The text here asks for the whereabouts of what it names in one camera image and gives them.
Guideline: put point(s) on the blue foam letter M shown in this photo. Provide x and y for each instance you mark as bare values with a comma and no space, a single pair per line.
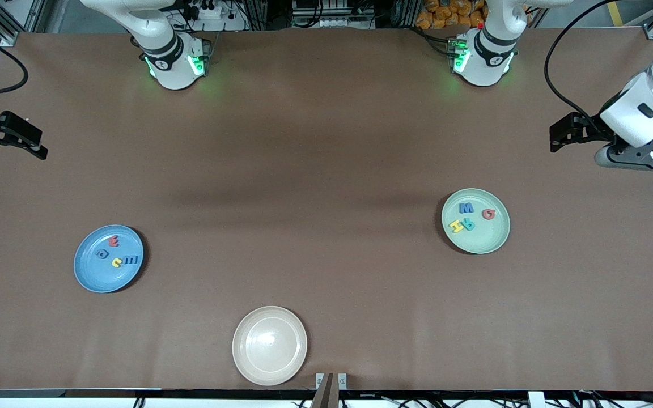
466,208

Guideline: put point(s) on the green plate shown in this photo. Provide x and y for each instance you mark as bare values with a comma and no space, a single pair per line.
485,238

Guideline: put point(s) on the blue plate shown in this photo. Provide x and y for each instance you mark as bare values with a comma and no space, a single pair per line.
100,277

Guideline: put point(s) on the black base connector box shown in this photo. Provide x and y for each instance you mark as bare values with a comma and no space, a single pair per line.
204,51
454,45

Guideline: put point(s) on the white power strip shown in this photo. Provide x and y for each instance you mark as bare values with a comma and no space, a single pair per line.
216,14

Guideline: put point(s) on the teal foam letter R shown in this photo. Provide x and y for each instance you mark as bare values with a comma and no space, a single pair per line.
467,225

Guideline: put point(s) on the blue foam letter a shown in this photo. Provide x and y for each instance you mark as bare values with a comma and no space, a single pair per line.
101,254

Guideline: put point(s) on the metal table edge bracket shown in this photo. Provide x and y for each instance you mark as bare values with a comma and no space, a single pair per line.
331,385

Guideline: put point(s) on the grey equipment box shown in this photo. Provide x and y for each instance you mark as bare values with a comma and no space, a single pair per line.
332,20

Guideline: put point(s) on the orange bag pile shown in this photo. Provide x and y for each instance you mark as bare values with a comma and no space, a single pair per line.
445,14

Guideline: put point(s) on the beige plate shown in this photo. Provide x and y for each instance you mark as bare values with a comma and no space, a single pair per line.
270,345

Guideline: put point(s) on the pink foam letter G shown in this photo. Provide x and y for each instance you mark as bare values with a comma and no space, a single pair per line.
488,214

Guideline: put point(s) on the yellow foam letter H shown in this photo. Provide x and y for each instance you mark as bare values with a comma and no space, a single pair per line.
456,226

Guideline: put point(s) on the pink foam letter w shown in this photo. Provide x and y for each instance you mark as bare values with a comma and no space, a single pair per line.
113,241

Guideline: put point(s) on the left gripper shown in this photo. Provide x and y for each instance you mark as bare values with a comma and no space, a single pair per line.
594,132

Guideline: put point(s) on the blue foam letter E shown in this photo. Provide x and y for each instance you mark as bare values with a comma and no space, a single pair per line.
130,260

